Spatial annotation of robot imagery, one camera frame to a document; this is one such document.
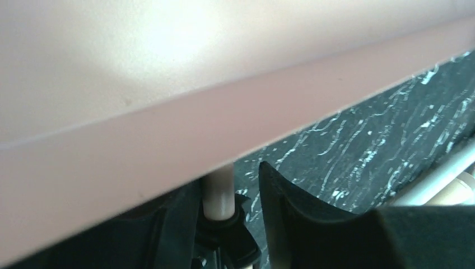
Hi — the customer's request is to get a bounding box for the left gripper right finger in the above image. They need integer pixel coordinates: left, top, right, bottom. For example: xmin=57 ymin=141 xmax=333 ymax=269
xmin=258 ymin=161 xmax=474 ymax=268

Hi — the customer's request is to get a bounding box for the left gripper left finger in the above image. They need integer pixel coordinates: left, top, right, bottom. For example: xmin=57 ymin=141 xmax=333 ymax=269
xmin=11 ymin=181 xmax=201 ymax=268

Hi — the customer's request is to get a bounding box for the pink music stand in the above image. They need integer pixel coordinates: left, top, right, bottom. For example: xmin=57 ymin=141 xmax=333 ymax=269
xmin=1 ymin=1 xmax=474 ymax=266

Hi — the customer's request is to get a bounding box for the pink microphone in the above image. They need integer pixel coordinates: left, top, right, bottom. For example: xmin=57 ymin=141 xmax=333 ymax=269
xmin=425 ymin=172 xmax=474 ymax=206

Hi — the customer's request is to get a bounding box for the white pvc pipe frame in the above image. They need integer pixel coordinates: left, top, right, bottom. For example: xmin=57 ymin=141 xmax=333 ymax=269
xmin=389 ymin=137 xmax=474 ymax=206

